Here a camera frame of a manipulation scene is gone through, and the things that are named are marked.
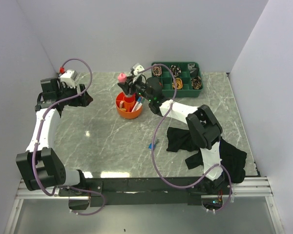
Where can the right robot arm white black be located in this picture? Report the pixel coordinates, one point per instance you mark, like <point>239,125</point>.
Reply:
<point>204,128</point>

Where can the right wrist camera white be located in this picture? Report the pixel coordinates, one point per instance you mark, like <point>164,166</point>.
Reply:
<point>137,69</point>

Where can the aluminium rail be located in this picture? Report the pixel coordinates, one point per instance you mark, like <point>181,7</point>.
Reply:
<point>250,187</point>

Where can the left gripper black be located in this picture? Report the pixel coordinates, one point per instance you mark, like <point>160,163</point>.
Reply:
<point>85,99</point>

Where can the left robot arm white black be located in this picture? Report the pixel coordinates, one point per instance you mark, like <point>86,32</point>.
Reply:
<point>39,165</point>

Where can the black base beam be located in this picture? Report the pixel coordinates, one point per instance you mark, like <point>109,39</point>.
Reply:
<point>142,191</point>

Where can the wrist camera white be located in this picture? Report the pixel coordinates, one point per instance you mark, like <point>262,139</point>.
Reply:
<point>137,69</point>
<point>68,77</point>

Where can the clear pencil case pink cap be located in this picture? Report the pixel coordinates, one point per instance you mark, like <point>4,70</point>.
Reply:
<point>125,83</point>

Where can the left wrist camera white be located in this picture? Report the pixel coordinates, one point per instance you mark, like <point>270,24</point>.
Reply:
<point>68,77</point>

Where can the orange round organizer container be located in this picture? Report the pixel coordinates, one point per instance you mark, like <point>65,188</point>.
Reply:
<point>128,105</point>

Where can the black cloth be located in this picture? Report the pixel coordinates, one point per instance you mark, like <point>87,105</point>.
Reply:
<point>233,159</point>

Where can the green compartment tray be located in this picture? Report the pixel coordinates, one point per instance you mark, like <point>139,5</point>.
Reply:
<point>183,76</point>

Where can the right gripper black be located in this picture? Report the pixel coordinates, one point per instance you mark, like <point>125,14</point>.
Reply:
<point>125,87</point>

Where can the blue white pen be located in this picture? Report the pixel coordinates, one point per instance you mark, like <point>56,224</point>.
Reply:
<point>137,104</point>

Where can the green cap white pen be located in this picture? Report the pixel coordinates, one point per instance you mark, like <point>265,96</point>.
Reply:
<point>140,103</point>

